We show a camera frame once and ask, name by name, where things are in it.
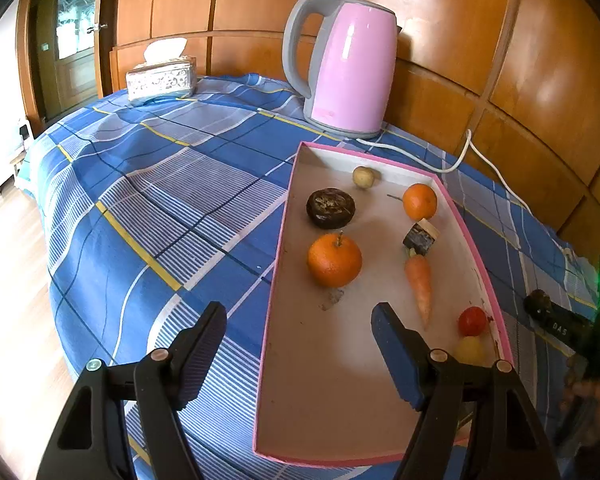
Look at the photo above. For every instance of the pale yellow round potato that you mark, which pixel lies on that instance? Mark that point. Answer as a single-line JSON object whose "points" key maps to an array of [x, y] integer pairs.
{"points": [[469, 349]]}

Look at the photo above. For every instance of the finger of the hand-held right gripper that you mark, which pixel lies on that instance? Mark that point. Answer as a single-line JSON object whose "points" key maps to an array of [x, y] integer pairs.
{"points": [[565, 327]]}

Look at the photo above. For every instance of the silver patterned tissue box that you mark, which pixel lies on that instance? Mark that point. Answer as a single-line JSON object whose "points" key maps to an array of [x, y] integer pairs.
{"points": [[160, 82]]}

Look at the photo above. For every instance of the blue plaid cloth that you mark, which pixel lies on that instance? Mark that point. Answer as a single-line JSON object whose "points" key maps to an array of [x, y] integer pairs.
{"points": [[155, 195]]}

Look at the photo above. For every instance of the small tan potato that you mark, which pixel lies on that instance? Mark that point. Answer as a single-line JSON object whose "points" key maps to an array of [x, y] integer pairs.
{"points": [[364, 178]]}

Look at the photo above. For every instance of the orange carrot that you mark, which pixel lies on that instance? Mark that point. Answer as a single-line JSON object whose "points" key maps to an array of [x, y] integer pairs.
{"points": [[418, 280]]}

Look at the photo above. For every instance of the person's right hand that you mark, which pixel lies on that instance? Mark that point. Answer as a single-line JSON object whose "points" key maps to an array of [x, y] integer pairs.
{"points": [[592, 415]]}

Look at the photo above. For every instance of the orange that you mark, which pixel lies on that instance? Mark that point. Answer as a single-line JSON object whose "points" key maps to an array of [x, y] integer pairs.
{"points": [[335, 261], [420, 202]]}

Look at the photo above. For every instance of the wooden glass-panel door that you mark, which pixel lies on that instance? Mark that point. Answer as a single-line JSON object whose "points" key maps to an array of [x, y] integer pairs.
{"points": [[75, 80]]}

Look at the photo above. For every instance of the pink-rimmed white tray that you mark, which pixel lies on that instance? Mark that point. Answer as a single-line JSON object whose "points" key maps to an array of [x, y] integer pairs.
{"points": [[330, 360]]}

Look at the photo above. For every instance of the small red tomato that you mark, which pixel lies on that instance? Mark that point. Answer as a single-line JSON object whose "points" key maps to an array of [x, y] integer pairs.
{"points": [[472, 321]]}

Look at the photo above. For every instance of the brown cube with cream face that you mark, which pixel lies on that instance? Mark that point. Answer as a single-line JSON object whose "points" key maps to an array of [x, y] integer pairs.
{"points": [[420, 240]]}

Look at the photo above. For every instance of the white tissue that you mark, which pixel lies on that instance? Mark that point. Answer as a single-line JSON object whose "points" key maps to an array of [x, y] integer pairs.
{"points": [[165, 50]]}

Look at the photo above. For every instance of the pink electric kettle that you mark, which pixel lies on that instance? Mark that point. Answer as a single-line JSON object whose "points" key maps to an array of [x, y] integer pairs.
{"points": [[352, 70]]}

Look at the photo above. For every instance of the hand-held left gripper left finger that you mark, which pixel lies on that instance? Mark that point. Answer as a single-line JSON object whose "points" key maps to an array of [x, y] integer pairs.
{"points": [[205, 345]]}

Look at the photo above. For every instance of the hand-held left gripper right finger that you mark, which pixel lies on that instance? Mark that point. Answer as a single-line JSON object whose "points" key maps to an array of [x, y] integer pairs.
{"points": [[397, 355]]}

